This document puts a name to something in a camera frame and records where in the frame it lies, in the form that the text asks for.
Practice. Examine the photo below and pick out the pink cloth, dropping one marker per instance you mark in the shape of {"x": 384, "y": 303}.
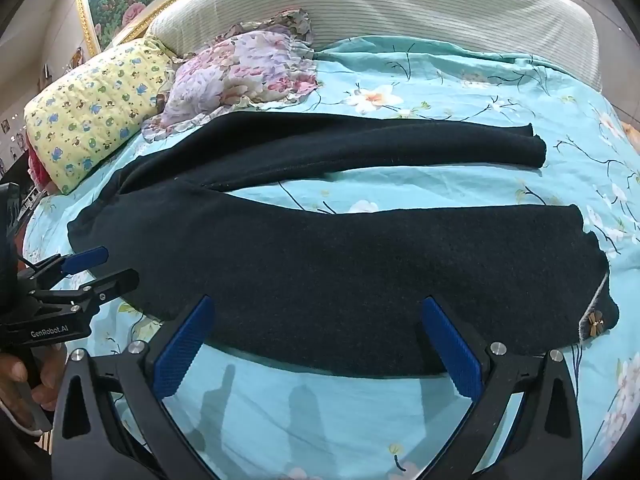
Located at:
{"x": 37, "y": 170}

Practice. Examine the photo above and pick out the pink floral ruffled pillow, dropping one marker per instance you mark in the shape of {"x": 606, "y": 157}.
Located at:
{"x": 240, "y": 70}

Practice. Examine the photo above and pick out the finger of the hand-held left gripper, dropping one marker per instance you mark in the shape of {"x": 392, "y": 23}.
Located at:
{"x": 117, "y": 281}
{"x": 87, "y": 259}

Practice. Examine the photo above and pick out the white striped headboard cover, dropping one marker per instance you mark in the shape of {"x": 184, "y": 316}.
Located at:
{"x": 400, "y": 5}

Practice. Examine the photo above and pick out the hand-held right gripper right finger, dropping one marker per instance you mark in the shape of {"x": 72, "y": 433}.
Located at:
{"x": 450, "y": 350}

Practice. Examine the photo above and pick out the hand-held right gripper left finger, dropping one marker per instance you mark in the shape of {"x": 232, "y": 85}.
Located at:
{"x": 182, "y": 350}

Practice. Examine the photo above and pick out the teal floral bed sheet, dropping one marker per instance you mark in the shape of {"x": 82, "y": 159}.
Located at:
{"x": 450, "y": 75}

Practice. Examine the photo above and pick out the black pants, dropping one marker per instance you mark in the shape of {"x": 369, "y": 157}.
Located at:
{"x": 350, "y": 270}

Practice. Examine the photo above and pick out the yellow printed quilt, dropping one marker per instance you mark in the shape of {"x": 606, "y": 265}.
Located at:
{"x": 95, "y": 110}

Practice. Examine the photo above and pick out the person's left hand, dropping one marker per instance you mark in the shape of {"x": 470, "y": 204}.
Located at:
{"x": 50, "y": 375}

